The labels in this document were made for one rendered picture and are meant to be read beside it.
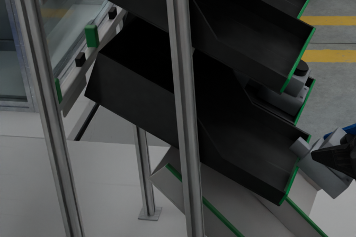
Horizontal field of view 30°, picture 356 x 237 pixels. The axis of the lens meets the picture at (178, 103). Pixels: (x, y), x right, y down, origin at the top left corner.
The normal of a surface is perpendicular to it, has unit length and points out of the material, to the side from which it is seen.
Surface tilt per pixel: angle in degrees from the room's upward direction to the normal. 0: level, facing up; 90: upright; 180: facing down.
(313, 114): 0
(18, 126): 0
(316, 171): 84
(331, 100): 0
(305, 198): 45
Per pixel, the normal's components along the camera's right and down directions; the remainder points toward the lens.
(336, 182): -0.50, 0.40
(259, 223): 0.60, -0.50
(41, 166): -0.07, -0.84
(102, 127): 0.98, 0.05
